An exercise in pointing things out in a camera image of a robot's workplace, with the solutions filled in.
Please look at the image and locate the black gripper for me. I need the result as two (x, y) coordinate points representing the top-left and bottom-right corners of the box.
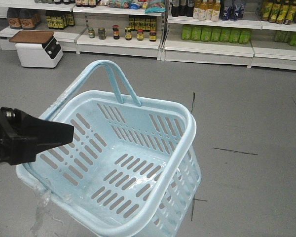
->
(0, 107), (74, 165)

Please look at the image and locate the light blue plastic basket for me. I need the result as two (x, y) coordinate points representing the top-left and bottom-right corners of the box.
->
(16, 60), (201, 237)

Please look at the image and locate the white box appliance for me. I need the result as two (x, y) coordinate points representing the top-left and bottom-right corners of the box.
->
(9, 30), (63, 68)

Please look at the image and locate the white store shelf unit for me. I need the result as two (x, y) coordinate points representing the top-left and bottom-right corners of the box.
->
(0, 0), (296, 70)

